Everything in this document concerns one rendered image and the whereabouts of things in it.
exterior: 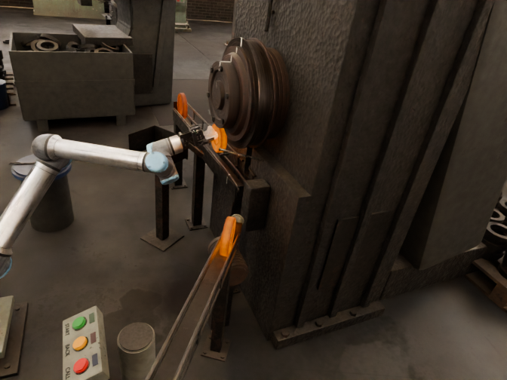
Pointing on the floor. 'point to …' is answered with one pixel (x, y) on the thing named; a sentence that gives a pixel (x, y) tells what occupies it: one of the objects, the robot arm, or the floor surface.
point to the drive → (462, 177)
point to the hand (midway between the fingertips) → (219, 134)
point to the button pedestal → (99, 372)
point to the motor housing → (238, 271)
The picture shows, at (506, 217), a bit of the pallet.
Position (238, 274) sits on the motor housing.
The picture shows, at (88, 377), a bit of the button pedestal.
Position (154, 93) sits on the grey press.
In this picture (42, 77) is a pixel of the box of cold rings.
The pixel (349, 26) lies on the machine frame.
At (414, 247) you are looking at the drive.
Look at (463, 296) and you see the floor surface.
